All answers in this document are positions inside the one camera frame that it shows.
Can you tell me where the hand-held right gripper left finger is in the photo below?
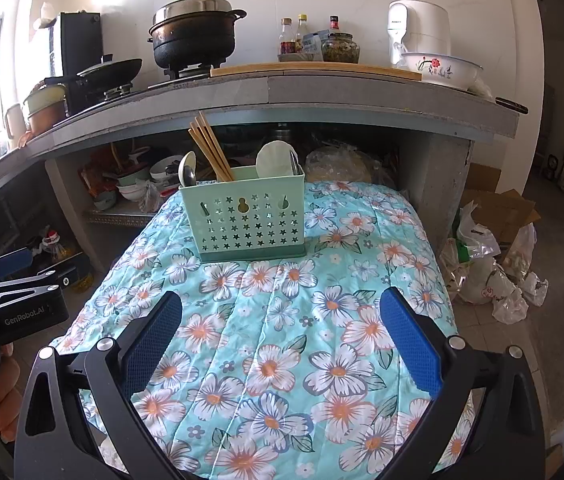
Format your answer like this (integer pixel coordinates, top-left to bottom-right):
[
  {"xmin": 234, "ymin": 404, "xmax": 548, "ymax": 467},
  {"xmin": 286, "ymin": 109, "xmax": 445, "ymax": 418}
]
[{"xmin": 14, "ymin": 290, "xmax": 186, "ymax": 480}]

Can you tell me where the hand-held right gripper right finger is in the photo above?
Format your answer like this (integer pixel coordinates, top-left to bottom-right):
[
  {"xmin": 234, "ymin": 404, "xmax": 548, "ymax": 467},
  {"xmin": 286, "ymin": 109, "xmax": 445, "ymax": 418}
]
[{"xmin": 374, "ymin": 287, "xmax": 548, "ymax": 480}]

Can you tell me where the green plastic utensil holder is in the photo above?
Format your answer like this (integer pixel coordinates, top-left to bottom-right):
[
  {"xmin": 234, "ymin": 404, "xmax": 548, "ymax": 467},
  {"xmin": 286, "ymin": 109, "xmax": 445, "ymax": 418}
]
[{"xmin": 178, "ymin": 162, "xmax": 307, "ymax": 263}]

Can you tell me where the small white plastic spoon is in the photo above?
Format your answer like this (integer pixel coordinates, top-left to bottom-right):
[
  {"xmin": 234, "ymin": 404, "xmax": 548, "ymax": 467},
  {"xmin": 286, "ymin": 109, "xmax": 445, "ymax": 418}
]
[{"xmin": 178, "ymin": 151, "xmax": 197, "ymax": 187}]

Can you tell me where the bundle of wooden chopsticks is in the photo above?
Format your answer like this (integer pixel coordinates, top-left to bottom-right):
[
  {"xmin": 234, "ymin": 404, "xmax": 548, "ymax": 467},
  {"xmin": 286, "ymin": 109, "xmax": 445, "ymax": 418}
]
[{"xmin": 188, "ymin": 111, "xmax": 235, "ymax": 183}]

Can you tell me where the large white plastic spoon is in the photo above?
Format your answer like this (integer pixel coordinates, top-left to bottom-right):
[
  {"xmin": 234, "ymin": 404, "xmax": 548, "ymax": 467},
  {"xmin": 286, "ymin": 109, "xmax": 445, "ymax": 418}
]
[{"xmin": 255, "ymin": 141, "xmax": 293, "ymax": 179}]

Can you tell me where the person's left hand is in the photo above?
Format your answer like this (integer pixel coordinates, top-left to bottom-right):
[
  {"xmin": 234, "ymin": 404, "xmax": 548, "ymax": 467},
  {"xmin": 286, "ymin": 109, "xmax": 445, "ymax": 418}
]
[{"xmin": 0, "ymin": 343, "xmax": 24, "ymax": 443}]

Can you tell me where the cooking oil bottle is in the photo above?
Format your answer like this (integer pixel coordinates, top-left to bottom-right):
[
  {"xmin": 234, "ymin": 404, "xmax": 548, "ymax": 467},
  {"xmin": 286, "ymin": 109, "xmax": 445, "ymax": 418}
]
[{"xmin": 39, "ymin": 230, "xmax": 95, "ymax": 293}]

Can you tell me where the heap of plastic bags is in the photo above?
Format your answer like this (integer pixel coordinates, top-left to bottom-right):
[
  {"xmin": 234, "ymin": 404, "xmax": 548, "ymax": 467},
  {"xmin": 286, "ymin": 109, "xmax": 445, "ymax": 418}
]
[{"xmin": 439, "ymin": 200, "xmax": 550, "ymax": 323}]

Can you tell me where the metal shelf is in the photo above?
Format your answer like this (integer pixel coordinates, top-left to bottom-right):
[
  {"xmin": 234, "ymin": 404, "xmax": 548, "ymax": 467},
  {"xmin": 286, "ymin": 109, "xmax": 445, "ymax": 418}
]
[{"xmin": 84, "ymin": 200, "xmax": 157, "ymax": 226}]

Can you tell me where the red snack packet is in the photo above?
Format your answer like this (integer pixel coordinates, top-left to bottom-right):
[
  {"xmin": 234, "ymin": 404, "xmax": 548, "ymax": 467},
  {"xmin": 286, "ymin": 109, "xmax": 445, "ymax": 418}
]
[{"xmin": 79, "ymin": 152, "xmax": 118, "ymax": 196}]

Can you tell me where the floral turquoise blanket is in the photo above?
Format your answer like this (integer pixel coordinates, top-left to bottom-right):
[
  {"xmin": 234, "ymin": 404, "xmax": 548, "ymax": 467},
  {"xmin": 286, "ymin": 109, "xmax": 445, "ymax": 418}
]
[{"xmin": 49, "ymin": 177, "xmax": 462, "ymax": 480}]

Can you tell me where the cream mug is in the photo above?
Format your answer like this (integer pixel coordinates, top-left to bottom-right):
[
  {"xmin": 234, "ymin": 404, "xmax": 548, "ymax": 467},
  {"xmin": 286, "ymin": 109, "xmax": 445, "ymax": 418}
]
[{"xmin": 3, "ymin": 103, "xmax": 25, "ymax": 138}]

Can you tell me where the pile of bowls and dishes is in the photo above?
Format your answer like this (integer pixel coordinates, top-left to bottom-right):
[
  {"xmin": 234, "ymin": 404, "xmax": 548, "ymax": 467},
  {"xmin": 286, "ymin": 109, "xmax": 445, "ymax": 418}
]
[{"xmin": 114, "ymin": 145, "xmax": 187, "ymax": 203}]

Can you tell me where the orange enamel pot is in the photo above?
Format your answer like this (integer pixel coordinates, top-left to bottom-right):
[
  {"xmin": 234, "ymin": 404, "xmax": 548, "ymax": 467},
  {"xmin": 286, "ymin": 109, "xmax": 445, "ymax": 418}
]
[{"xmin": 27, "ymin": 102, "xmax": 70, "ymax": 133}]

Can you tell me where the cardboard box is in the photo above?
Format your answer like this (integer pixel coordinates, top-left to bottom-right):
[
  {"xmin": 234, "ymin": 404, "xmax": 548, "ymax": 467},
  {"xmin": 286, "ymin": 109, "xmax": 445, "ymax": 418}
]
[{"xmin": 459, "ymin": 162, "xmax": 542, "ymax": 246}]

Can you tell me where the cream enamel pot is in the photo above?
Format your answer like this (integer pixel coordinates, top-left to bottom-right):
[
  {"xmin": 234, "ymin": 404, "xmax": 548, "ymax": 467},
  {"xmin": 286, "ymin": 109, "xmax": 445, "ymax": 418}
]
[{"xmin": 23, "ymin": 84, "xmax": 69, "ymax": 113}]

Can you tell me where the bag of yellow food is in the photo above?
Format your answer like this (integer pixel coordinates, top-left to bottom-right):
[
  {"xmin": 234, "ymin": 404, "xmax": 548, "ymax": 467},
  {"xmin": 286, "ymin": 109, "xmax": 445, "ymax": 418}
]
[{"xmin": 304, "ymin": 145, "xmax": 397, "ymax": 186}]

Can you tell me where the glass wok lid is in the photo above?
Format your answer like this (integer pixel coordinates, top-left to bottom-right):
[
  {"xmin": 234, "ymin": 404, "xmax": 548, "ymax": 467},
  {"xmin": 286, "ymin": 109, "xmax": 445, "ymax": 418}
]
[{"xmin": 77, "ymin": 55, "xmax": 118, "ymax": 77}]

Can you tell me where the black wok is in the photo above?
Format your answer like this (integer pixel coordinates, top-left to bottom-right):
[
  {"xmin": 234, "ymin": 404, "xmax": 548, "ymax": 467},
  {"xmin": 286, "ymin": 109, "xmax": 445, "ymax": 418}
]
[{"xmin": 44, "ymin": 57, "xmax": 143, "ymax": 93}]

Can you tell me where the black kitchen appliance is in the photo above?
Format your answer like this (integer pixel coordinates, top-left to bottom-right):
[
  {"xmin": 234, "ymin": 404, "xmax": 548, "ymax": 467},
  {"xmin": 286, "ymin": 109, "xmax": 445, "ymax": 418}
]
[{"xmin": 52, "ymin": 12, "xmax": 103, "ymax": 81}]

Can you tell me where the gas stove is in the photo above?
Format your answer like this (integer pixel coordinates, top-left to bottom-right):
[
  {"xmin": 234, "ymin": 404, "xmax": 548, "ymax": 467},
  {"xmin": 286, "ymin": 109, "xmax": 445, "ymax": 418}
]
[{"xmin": 67, "ymin": 62, "xmax": 227, "ymax": 106}]

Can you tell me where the grey concrete kitchen counter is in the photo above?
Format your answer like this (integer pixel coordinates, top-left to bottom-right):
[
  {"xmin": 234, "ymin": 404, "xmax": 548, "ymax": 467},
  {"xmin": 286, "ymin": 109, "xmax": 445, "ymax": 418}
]
[{"xmin": 0, "ymin": 71, "xmax": 520, "ymax": 281}]

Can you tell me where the white floral basin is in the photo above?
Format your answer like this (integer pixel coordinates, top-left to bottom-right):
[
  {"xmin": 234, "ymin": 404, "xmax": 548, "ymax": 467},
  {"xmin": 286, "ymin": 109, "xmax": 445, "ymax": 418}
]
[{"xmin": 394, "ymin": 51, "xmax": 484, "ymax": 86}]

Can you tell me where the black cooking pot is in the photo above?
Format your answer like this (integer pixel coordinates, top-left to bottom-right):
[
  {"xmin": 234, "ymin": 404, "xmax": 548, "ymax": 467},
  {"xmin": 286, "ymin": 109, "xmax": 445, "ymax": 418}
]
[{"xmin": 148, "ymin": 9, "xmax": 247, "ymax": 70}]

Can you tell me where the wooden cutting board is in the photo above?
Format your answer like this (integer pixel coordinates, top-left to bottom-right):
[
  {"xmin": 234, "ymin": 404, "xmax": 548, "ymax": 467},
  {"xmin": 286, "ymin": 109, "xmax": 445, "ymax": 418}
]
[{"xmin": 210, "ymin": 62, "xmax": 423, "ymax": 82}]

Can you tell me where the glass pickle jar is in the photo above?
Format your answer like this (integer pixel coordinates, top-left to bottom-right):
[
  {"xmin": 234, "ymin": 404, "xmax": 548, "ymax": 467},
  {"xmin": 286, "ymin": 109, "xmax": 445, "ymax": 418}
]
[{"xmin": 322, "ymin": 32, "xmax": 361, "ymax": 64}]

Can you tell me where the steel pot lid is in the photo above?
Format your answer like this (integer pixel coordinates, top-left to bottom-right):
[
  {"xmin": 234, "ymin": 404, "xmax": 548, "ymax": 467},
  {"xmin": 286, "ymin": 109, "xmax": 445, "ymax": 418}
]
[{"xmin": 153, "ymin": 0, "xmax": 235, "ymax": 23}]

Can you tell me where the white kitchen appliance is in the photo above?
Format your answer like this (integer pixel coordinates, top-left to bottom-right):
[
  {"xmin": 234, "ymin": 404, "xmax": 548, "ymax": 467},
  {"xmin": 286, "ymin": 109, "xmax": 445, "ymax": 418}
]
[{"xmin": 388, "ymin": 0, "xmax": 450, "ymax": 67}]

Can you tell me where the dark sauce bottle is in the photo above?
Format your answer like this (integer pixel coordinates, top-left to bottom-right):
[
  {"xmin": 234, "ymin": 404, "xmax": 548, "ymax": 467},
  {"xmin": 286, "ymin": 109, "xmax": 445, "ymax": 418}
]
[{"xmin": 278, "ymin": 18, "xmax": 297, "ymax": 56}]

